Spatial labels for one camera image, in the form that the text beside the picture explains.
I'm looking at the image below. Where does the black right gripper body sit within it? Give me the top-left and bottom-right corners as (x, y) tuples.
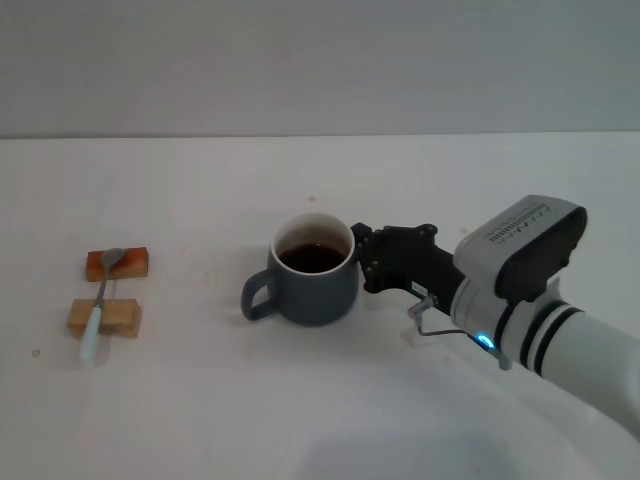
(373, 233), (470, 322)

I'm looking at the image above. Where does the dark grey ceramic coffee mug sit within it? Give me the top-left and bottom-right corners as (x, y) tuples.
(241, 212), (361, 329)

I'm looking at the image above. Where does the metal spoon with light-blue handle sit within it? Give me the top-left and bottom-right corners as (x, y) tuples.
(79, 247), (126, 365)

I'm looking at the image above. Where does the reddish-brown wooden block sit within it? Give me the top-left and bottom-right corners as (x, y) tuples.
(82, 244), (152, 284)

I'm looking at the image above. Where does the light tan wooden block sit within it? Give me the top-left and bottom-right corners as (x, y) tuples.
(66, 298), (142, 340)

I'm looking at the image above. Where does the grey right wrist cable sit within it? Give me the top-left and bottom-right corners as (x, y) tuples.
(407, 294), (514, 371)

